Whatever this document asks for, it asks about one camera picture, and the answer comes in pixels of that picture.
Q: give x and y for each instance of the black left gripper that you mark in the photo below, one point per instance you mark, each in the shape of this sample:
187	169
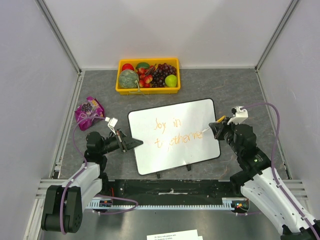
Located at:
126	143

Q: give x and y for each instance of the white marker pen orange tip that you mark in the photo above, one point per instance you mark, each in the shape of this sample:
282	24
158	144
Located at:
212	124

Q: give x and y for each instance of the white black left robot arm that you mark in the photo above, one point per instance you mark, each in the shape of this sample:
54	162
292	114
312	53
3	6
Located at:
64	204

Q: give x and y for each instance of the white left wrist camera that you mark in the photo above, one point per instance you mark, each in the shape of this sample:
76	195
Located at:
111	123

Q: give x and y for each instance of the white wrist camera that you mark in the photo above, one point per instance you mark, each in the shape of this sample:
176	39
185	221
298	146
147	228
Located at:
240	114
111	123

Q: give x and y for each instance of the purple snack bag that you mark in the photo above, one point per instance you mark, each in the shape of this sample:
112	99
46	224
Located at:
86	113

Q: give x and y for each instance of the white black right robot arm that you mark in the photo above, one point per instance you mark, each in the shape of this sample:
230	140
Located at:
262	185

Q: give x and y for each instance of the green red mango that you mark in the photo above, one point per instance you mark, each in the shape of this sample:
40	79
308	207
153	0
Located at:
143	65

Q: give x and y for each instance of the red lychee cluster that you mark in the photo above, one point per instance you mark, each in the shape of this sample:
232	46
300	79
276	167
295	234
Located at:
145	77

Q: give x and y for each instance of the green striped melon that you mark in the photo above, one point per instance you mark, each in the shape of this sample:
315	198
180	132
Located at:
128	79

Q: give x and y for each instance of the white paper sheet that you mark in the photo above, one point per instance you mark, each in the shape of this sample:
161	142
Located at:
179	235

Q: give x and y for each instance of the red apple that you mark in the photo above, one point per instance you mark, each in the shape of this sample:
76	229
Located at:
127	66

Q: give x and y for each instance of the green pear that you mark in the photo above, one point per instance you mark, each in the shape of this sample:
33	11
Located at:
171	81

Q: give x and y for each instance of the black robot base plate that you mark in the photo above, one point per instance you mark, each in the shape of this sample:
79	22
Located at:
171	192

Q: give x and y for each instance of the yellow plastic fruit tray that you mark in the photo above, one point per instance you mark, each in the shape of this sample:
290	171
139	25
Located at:
153	62

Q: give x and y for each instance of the dark red grape bunch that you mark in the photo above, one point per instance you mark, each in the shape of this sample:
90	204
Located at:
159	75

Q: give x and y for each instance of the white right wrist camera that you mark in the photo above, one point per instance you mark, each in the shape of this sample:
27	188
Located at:
240	114

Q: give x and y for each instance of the white whiteboard black frame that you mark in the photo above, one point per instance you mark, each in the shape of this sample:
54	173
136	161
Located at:
173	135

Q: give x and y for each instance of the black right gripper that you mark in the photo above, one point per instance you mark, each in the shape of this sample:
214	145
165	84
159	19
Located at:
223	130

